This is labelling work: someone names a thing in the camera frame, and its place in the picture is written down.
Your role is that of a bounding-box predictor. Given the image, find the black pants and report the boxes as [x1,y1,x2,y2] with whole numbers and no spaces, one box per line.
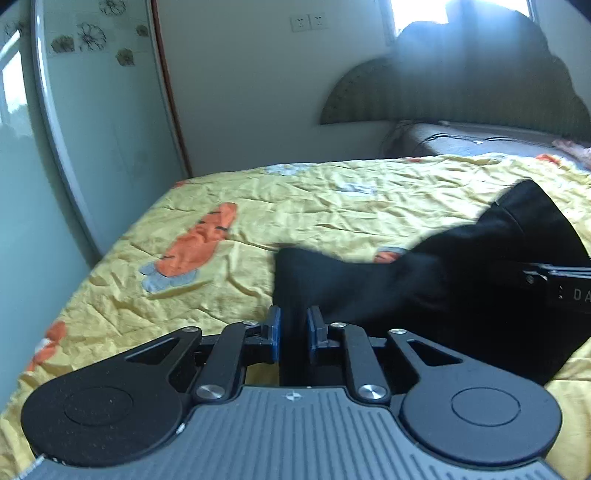
[273,180,590,385]

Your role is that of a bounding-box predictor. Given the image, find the yellow carrot-print bedspread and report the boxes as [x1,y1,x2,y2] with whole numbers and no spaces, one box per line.
[1,153,590,479]

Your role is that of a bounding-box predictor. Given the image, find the dark striped pillow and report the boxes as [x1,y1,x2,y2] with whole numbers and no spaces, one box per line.
[381,121,565,158]

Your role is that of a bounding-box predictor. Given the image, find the grey padded headboard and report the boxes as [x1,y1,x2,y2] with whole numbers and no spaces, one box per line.
[320,1,590,141]

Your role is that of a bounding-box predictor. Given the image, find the bright window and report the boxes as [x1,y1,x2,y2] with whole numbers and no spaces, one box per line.
[378,0,539,45]

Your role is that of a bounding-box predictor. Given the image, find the white wall socket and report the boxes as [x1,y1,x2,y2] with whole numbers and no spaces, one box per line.
[290,13,329,33]

